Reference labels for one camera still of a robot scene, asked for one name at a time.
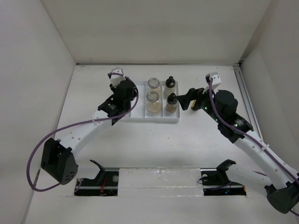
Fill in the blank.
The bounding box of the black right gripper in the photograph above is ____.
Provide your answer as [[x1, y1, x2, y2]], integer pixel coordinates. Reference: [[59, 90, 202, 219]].
[[176, 84, 223, 124]]

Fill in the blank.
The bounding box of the yellow bottle beige cap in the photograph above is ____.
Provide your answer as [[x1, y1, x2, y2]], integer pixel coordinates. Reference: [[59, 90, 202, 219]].
[[191, 100, 200, 111]]

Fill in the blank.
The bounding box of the black-cap bottle tan powder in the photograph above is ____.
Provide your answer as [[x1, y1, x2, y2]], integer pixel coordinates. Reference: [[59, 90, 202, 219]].
[[166, 93, 178, 113]]

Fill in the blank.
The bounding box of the black-cap bottle white powder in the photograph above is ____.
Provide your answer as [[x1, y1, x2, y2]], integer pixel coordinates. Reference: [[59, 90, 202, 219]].
[[164, 76, 176, 97]]

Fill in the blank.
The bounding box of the round glass jar silver lid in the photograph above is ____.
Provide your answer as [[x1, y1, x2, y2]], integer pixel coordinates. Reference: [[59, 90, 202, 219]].
[[147, 77, 162, 95]]

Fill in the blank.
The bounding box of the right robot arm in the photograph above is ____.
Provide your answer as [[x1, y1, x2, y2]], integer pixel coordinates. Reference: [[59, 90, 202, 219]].
[[177, 88, 299, 214]]

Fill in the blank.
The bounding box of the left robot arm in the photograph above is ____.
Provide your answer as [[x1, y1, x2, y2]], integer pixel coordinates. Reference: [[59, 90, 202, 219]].
[[41, 78, 138, 185]]

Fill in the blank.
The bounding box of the white divided organizer tray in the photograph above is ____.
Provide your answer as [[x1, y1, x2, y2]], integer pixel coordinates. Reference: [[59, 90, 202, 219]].
[[121, 81, 180, 123]]

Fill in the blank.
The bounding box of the white foam front block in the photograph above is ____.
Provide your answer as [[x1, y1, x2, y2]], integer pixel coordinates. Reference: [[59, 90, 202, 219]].
[[118, 168, 203, 197]]

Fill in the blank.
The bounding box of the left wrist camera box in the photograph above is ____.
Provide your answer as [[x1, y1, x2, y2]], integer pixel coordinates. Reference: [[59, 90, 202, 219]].
[[108, 67, 126, 88]]

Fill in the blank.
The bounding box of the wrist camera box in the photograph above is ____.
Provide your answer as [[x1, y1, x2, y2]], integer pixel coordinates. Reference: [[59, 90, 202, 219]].
[[205, 72, 221, 91], [108, 67, 126, 88]]

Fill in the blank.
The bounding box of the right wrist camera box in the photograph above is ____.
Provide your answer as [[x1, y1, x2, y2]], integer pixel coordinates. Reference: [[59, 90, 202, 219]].
[[205, 72, 221, 91]]

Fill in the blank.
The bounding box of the aluminium rail right side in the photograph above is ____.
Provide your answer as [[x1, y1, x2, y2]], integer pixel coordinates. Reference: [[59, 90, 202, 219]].
[[233, 63, 260, 134]]

